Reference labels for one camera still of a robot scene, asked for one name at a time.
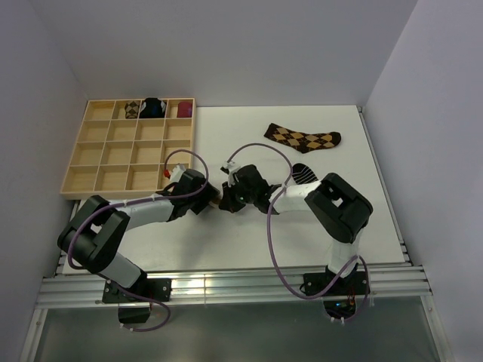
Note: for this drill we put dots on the wooden compartment tray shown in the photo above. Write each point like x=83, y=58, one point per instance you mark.
x=125, y=158

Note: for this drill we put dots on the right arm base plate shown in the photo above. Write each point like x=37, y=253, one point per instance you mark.
x=346, y=290

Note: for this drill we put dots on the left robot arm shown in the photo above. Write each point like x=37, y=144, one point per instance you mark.
x=93, y=236

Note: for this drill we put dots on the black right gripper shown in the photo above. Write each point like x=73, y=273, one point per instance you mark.
x=228, y=202

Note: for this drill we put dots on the rolled red sock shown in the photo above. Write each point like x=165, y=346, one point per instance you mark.
x=184, y=109

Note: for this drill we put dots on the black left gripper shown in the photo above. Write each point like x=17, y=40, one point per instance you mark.
x=207, y=194

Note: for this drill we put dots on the tan brown striped sock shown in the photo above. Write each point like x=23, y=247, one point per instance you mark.
x=216, y=200

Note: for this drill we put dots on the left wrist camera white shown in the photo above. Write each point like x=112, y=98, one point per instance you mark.
x=174, y=171

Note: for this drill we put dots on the aluminium rail frame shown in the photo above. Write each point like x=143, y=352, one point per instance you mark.
x=231, y=305

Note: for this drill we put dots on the brown argyle sock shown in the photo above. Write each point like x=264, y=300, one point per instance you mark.
x=300, y=141

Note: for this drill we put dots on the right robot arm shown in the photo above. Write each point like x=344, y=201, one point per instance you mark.
x=342, y=211

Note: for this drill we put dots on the rolled argyle sock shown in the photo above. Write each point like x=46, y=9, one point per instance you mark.
x=132, y=109

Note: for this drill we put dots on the rolled black blue sock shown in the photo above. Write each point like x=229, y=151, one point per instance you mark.
x=153, y=108

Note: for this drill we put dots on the black white striped sock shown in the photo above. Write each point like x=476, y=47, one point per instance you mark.
x=303, y=174

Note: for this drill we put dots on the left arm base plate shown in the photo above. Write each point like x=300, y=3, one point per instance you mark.
x=136, y=304

